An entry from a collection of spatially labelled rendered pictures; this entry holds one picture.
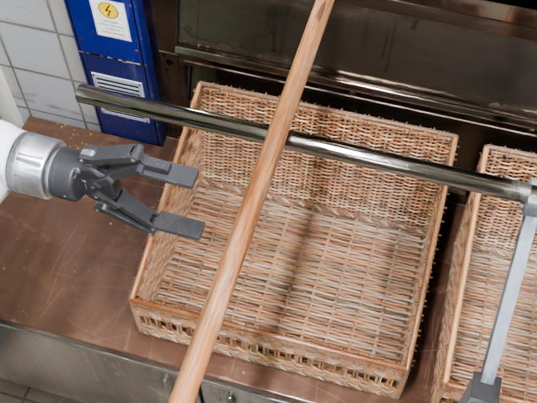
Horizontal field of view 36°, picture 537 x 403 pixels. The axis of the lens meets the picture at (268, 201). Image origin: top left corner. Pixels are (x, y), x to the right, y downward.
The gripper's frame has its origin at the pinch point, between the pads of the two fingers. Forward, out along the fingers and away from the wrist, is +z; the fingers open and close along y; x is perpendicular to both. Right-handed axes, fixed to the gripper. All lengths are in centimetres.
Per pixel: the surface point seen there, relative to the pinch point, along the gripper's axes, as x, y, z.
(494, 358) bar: 1, 20, 47
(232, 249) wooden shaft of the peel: 6.2, -2.0, 8.0
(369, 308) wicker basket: -21, 60, 27
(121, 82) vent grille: -49, 40, -37
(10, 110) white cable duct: -50, 63, -71
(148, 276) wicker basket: -10, 49, -17
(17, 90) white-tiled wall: -52, 57, -68
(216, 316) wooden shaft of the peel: 15.9, -1.7, 9.1
